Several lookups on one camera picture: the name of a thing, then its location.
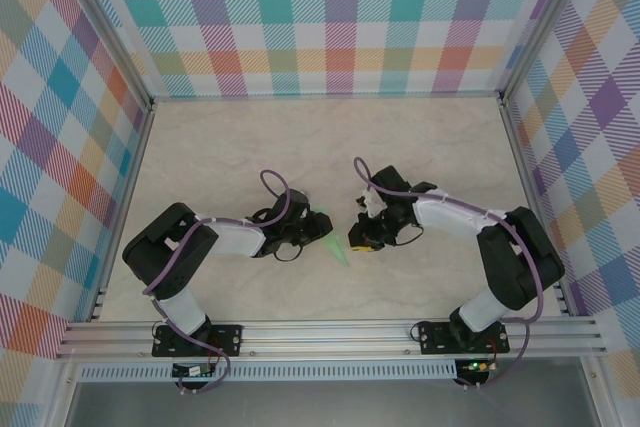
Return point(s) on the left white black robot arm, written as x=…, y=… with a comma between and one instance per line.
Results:
x=235, y=239

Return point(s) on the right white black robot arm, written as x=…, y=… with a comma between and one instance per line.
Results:
x=450, y=219

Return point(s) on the small black circuit board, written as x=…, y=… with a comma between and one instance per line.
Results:
x=477, y=366
x=192, y=371

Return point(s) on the wide aluminium mounting rail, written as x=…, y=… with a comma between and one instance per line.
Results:
x=325, y=339

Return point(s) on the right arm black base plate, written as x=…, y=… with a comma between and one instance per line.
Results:
x=431, y=339

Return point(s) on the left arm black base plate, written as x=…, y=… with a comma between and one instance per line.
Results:
x=230, y=339

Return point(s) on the aluminium side frame rail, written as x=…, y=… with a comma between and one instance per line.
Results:
x=525, y=172
x=132, y=172

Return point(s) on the aluminium frame post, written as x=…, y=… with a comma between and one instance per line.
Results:
x=542, y=22
x=107, y=29

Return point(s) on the aluminium frame leg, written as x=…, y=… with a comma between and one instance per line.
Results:
x=597, y=397
x=62, y=397

